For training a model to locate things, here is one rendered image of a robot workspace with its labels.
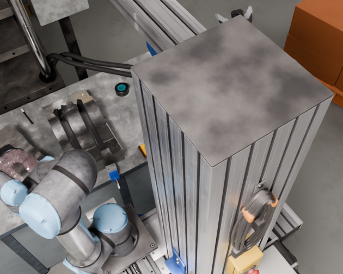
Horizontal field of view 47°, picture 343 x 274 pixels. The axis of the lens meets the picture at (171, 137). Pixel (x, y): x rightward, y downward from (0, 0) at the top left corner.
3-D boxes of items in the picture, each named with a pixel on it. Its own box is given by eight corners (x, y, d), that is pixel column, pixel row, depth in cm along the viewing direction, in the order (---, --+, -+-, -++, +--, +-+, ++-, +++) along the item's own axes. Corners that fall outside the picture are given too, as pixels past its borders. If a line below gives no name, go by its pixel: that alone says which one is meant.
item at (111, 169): (124, 189, 193) (123, 184, 189) (115, 193, 192) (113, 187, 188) (116, 168, 200) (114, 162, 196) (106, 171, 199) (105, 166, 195)
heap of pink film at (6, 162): (51, 175, 193) (47, 167, 186) (22, 199, 186) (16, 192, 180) (21, 145, 204) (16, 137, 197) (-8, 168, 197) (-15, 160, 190)
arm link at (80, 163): (89, 131, 102) (39, 151, 142) (61, 163, 97) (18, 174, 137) (121, 161, 105) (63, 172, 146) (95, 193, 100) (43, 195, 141)
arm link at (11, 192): (17, 212, 124) (6, 201, 117) (-8, 197, 128) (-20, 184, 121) (34, 193, 128) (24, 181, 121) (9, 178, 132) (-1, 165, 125)
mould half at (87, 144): (124, 159, 203) (121, 144, 192) (78, 181, 197) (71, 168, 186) (87, 95, 229) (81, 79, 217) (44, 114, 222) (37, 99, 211)
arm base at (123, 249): (145, 243, 153) (142, 235, 145) (111, 265, 149) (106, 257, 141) (126, 213, 160) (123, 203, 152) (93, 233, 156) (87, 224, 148)
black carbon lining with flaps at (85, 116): (107, 148, 199) (103, 137, 191) (78, 162, 195) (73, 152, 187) (81, 102, 217) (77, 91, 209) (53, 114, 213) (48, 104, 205)
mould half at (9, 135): (75, 190, 194) (69, 179, 185) (32, 227, 184) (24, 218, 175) (17, 135, 215) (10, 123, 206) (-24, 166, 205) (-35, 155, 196)
